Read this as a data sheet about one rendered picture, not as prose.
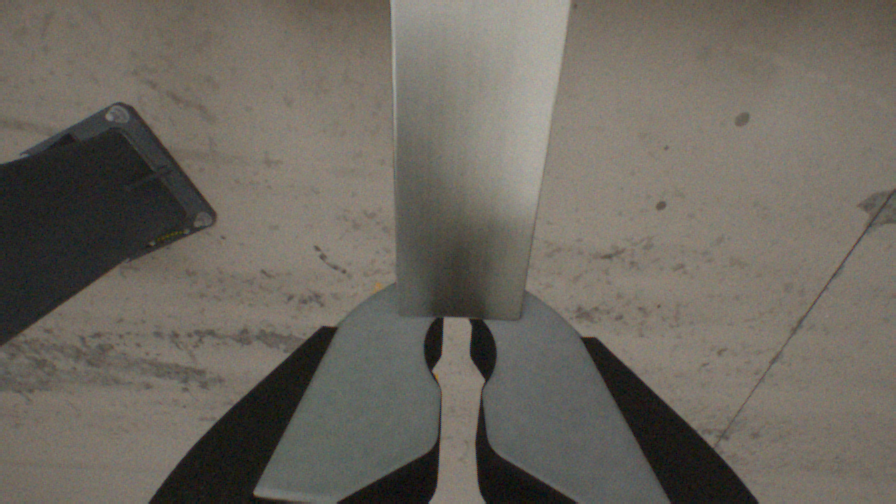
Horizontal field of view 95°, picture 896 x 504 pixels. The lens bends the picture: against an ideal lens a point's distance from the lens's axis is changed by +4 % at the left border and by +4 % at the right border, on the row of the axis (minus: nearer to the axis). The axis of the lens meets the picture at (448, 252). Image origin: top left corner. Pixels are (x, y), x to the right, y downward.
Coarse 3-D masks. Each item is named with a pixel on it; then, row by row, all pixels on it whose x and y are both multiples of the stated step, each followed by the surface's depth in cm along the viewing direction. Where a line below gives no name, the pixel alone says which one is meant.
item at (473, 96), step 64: (448, 0) 6; (512, 0) 6; (448, 64) 7; (512, 64) 7; (448, 128) 7; (512, 128) 7; (448, 192) 8; (512, 192) 8; (448, 256) 9; (512, 256) 9; (512, 320) 10
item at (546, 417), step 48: (480, 336) 10; (528, 336) 9; (576, 336) 9; (528, 384) 8; (576, 384) 8; (480, 432) 8; (528, 432) 7; (576, 432) 7; (624, 432) 7; (480, 480) 7; (528, 480) 6; (576, 480) 6; (624, 480) 6
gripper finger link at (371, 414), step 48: (384, 288) 11; (336, 336) 9; (384, 336) 9; (432, 336) 10; (336, 384) 8; (384, 384) 8; (432, 384) 8; (288, 432) 7; (336, 432) 7; (384, 432) 7; (432, 432) 7; (288, 480) 6; (336, 480) 6; (384, 480) 6; (432, 480) 7
